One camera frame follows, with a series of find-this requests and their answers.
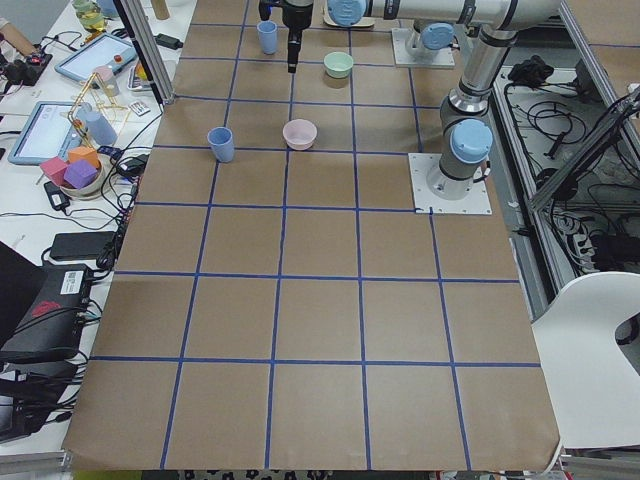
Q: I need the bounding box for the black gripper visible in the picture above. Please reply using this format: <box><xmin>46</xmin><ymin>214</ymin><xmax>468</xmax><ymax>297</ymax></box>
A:
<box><xmin>258</xmin><ymin>0</ymin><xmax>314</xmax><ymax>74</ymax></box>

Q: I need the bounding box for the green bowl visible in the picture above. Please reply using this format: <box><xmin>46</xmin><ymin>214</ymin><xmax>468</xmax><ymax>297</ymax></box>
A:
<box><xmin>323</xmin><ymin>51</ymin><xmax>354</xmax><ymax>79</ymax></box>

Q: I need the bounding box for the pink bowl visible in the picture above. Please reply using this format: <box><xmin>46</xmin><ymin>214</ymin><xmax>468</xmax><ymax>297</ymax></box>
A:
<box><xmin>282</xmin><ymin>119</ymin><xmax>318</xmax><ymax>151</ymax></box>

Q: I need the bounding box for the black power adapter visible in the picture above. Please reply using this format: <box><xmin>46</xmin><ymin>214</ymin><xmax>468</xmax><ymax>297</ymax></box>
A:
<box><xmin>154</xmin><ymin>33</ymin><xmax>183</xmax><ymax>50</ymax></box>

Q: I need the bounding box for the cardboard tube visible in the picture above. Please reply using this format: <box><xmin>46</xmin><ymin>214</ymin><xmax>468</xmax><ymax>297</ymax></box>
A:
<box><xmin>150</xmin><ymin>0</ymin><xmax>170</xmax><ymax>21</ymax></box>

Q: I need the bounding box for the teach pendant with red button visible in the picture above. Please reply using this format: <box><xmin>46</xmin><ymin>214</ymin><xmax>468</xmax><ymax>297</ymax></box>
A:
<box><xmin>54</xmin><ymin>33</ymin><xmax>137</xmax><ymax>81</ymax></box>

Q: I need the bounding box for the pink cup on side table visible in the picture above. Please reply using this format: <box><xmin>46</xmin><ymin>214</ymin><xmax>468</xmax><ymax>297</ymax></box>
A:
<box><xmin>93</xmin><ymin>65</ymin><xmax>120</xmax><ymax>97</ymax></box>

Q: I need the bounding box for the light blue upside-down cup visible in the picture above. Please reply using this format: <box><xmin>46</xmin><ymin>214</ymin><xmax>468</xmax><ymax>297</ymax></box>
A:
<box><xmin>86</xmin><ymin>111</ymin><xmax>117</xmax><ymax>146</ymax></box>

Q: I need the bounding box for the bowl of coloured blocks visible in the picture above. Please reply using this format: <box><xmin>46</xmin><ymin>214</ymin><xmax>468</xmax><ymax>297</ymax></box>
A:
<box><xmin>40</xmin><ymin>146</ymin><xmax>106</xmax><ymax>200</ymax></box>

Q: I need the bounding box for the black computer box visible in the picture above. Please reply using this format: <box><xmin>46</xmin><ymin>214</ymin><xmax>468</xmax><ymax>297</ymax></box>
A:
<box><xmin>1</xmin><ymin>244</ymin><xmax>91</xmax><ymax>364</ymax></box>

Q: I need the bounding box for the white chair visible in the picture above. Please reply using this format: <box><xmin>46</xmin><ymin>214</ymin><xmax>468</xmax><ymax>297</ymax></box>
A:
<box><xmin>533</xmin><ymin>272</ymin><xmax>639</xmax><ymax>449</ymax></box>

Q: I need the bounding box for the gold wire rack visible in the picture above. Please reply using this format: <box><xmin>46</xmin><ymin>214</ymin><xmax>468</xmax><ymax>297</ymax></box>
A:
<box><xmin>67</xmin><ymin>73</ymin><xmax>131</xmax><ymax>146</ymax></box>

